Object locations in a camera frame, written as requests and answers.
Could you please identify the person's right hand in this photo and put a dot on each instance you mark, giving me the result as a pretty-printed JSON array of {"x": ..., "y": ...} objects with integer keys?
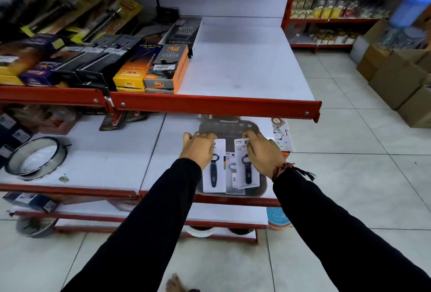
[{"x": 266, "y": 157}]

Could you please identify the person's left hand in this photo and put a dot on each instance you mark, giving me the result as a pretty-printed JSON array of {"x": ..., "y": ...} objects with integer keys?
[{"x": 198, "y": 150}]

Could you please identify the person's right fingers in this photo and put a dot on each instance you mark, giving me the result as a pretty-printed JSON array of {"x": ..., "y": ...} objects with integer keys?
[{"x": 252, "y": 135}]

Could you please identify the person's left fingers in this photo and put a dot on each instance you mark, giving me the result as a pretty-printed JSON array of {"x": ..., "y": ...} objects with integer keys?
[{"x": 202, "y": 136}]

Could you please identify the white carded black bottle opener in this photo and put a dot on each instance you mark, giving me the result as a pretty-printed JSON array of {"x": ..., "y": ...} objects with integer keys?
[{"x": 243, "y": 175}]

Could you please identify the white carded blue bottle opener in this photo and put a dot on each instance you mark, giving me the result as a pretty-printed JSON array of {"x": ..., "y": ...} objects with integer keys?
[{"x": 215, "y": 175}]

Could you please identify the person's right forearm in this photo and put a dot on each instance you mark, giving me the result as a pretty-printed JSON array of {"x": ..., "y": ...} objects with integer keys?
[{"x": 336, "y": 234}]

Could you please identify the person's left forearm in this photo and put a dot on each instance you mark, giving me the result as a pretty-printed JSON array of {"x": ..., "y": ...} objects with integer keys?
[{"x": 148, "y": 227}]

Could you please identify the grey plastic tray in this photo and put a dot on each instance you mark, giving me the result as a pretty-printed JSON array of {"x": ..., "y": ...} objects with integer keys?
[{"x": 227, "y": 128}]

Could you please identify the clear packet with small clock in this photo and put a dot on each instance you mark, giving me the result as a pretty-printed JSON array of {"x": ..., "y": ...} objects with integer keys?
[{"x": 282, "y": 136}]

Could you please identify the red white metal shelf rack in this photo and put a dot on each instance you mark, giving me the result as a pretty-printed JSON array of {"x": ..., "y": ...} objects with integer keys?
[{"x": 215, "y": 104}]

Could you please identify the white carded grey bottle opener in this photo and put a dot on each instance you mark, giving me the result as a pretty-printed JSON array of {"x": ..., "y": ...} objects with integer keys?
[{"x": 229, "y": 180}]

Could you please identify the orange grey lighter box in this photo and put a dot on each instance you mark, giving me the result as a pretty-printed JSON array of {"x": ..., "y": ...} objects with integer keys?
[
  {"x": 168, "y": 66},
  {"x": 160, "y": 91}
]

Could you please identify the dark carded packet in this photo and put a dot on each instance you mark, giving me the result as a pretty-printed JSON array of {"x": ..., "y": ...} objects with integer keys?
[{"x": 118, "y": 120}]

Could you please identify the yellow dark blue box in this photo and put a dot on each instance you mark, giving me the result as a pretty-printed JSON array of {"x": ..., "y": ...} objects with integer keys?
[
  {"x": 129, "y": 90},
  {"x": 136, "y": 67}
]

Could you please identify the teal mesh scrubber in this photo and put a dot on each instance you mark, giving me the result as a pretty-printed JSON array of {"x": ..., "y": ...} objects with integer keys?
[{"x": 277, "y": 217}]

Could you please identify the white bowl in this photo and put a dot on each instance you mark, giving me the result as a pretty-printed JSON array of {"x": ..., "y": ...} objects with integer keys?
[{"x": 200, "y": 233}]

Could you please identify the packaged metal grater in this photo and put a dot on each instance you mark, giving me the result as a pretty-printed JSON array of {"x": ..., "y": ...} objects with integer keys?
[{"x": 183, "y": 34}]

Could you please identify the grey flat packet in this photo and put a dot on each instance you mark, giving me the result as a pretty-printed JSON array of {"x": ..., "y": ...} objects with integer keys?
[{"x": 151, "y": 29}]

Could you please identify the long black box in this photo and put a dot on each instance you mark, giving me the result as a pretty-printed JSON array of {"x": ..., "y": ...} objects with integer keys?
[
  {"x": 107, "y": 57},
  {"x": 72, "y": 64}
]

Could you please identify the row of jars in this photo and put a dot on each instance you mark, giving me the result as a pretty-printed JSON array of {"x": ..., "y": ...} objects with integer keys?
[{"x": 333, "y": 37}]

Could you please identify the small brown cardboard box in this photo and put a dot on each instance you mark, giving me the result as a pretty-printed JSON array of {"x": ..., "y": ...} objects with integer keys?
[{"x": 372, "y": 62}]

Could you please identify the red background shelf rack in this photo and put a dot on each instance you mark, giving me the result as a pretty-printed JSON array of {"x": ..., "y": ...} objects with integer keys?
[{"x": 336, "y": 20}]

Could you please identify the pale open cardboard box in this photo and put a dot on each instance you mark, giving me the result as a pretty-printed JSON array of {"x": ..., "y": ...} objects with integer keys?
[{"x": 362, "y": 44}]

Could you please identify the row of yellow green packets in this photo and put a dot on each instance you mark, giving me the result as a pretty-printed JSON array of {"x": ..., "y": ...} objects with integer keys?
[{"x": 323, "y": 8}]

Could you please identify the yellow carded gas lighter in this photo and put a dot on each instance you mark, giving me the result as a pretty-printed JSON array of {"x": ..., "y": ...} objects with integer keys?
[
  {"x": 60, "y": 15},
  {"x": 111, "y": 19}
]

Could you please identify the person's bare foot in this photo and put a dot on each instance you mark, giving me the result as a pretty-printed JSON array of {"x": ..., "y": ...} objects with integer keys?
[{"x": 175, "y": 283}]

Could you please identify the brown clear plastic packet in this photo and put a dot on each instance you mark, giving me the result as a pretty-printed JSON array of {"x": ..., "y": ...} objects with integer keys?
[{"x": 50, "y": 120}]

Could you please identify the large brown cardboard box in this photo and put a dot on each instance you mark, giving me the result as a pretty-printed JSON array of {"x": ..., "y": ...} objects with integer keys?
[{"x": 397, "y": 79}]

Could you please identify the dark blue printed box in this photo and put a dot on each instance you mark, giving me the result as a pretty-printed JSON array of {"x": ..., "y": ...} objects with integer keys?
[{"x": 43, "y": 69}]

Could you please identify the clear plastic wrapped pack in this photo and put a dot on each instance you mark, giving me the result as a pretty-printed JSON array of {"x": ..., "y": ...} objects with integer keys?
[{"x": 400, "y": 37}]

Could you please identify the small blue white box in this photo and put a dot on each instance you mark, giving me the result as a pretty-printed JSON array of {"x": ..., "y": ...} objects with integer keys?
[{"x": 30, "y": 200}]

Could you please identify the stack of dark blue boxes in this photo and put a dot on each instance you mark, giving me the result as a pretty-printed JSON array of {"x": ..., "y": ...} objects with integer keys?
[{"x": 11, "y": 136}]

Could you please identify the steel bowl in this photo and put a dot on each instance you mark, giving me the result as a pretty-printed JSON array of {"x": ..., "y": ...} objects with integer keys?
[{"x": 33, "y": 229}]

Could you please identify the brown blue printed box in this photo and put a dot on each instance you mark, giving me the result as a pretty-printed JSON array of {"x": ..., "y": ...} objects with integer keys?
[{"x": 23, "y": 52}]

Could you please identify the blue plastic container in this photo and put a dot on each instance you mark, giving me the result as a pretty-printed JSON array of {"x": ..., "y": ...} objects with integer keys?
[{"x": 409, "y": 8}]

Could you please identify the pile of black packaged tools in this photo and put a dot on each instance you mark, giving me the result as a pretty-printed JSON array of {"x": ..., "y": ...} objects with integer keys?
[{"x": 16, "y": 15}]

